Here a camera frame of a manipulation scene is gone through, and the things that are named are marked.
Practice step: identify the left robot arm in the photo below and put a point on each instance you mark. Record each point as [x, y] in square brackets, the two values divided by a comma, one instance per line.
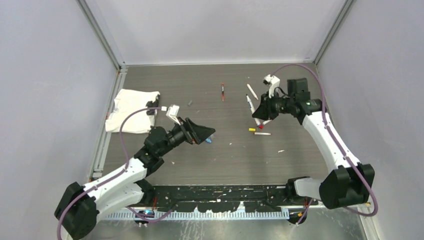
[81, 207]

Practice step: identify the white pen upper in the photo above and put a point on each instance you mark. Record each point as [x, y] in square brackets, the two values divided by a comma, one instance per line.
[252, 91]

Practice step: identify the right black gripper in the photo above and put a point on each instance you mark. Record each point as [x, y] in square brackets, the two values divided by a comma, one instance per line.
[264, 111]

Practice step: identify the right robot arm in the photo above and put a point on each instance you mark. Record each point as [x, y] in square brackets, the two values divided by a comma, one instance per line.
[348, 180]

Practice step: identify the red black pen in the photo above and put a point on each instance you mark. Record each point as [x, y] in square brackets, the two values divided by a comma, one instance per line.
[222, 92]

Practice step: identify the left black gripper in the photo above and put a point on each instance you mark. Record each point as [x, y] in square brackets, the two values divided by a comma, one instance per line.
[194, 133]

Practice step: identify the white pen red tip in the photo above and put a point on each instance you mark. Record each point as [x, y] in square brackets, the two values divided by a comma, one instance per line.
[262, 133]

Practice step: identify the white stained cloth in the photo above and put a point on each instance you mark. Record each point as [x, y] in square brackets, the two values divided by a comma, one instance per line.
[128, 101]

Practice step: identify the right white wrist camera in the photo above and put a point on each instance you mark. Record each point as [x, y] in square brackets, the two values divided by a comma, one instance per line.
[272, 82]

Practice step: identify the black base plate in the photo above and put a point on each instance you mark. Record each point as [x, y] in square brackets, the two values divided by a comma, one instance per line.
[220, 198]

